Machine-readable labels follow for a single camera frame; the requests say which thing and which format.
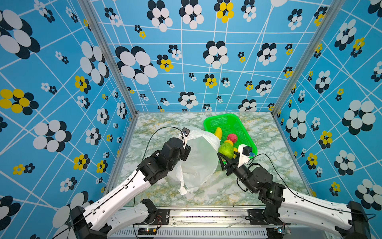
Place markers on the long yellow toy mango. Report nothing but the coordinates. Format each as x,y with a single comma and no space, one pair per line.
218,133

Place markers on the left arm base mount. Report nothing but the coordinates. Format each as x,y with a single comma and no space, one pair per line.
161,217

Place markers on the green toy fruit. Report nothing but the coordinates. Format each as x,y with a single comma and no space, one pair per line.
227,150

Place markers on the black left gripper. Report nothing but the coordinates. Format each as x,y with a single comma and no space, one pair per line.
186,152

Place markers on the white plastic bag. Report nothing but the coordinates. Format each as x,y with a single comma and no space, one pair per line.
201,163

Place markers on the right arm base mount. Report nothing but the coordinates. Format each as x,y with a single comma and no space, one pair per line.
257,217

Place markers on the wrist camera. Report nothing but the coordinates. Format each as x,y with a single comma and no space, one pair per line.
245,153
185,132

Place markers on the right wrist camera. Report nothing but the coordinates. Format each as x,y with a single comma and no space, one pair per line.
245,153

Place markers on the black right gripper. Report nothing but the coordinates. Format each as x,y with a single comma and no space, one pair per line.
233,166

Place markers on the aluminium frame post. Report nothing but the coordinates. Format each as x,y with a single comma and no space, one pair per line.
320,33
90,15

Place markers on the left aluminium frame post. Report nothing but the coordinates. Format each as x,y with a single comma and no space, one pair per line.
90,15

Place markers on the green plastic basket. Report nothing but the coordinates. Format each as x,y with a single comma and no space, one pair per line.
230,124

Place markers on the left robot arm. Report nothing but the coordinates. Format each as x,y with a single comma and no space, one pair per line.
106,216

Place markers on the front aluminium rail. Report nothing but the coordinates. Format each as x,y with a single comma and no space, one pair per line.
217,223

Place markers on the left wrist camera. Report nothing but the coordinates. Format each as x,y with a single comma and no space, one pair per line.
185,132

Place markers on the pink toy fruit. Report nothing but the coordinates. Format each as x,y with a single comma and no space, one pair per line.
233,138

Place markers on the right aluminium frame post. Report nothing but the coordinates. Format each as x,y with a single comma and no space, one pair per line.
320,33

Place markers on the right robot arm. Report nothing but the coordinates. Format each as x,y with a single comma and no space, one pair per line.
284,206

